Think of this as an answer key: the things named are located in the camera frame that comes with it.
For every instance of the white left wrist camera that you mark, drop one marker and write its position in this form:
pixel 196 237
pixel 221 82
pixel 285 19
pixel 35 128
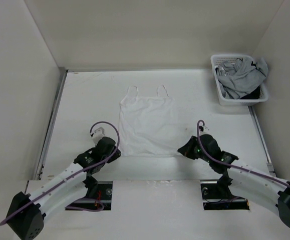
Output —
pixel 97 135

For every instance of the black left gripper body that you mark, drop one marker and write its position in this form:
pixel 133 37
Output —
pixel 114 156

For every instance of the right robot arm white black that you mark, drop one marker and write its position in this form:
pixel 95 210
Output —
pixel 241 180

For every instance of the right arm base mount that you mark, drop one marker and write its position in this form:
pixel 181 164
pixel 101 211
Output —
pixel 216 196

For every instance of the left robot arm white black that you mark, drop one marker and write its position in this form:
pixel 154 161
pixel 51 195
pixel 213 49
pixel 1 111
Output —
pixel 28 213

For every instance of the white plastic laundry basket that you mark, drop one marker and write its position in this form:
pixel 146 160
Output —
pixel 216 60

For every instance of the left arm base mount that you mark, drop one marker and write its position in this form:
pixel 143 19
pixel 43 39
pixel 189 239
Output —
pixel 102 195

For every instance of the white tank top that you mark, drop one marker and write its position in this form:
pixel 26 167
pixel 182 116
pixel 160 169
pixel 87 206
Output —
pixel 148 125

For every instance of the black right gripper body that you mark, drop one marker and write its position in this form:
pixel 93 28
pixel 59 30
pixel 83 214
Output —
pixel 193 151

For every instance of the grey tank top in basket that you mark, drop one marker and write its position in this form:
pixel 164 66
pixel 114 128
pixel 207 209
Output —
pixel 241 78

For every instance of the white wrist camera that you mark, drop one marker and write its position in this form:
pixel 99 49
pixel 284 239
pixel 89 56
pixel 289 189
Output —
pixel 97 135
pixel 203 128

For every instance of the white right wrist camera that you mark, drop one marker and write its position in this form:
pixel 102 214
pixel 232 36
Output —
pixel 203 128

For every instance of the black garment in basket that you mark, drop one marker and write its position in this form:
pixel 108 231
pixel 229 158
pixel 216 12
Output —
pixel 253 95

